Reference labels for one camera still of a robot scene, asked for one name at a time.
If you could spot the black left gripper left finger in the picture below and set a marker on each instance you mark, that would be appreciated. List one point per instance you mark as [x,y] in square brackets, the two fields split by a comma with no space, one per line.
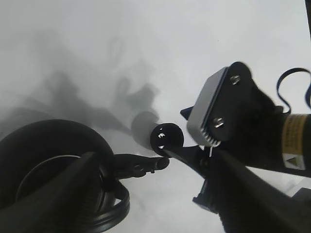
[35,208]

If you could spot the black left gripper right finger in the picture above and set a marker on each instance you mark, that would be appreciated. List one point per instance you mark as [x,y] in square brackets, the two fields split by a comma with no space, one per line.
[244,202]

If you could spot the black round teapot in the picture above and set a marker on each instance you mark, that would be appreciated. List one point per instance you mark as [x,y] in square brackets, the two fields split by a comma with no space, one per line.
[35,154]

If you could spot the small black teacup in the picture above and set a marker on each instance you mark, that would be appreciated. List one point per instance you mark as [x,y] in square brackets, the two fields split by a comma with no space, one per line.
[166,135]

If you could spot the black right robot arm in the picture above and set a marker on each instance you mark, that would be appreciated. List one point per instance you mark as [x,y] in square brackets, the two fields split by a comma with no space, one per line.
[297,143]

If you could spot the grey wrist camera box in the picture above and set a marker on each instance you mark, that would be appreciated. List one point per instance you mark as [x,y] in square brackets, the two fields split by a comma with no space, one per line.
[197,124]

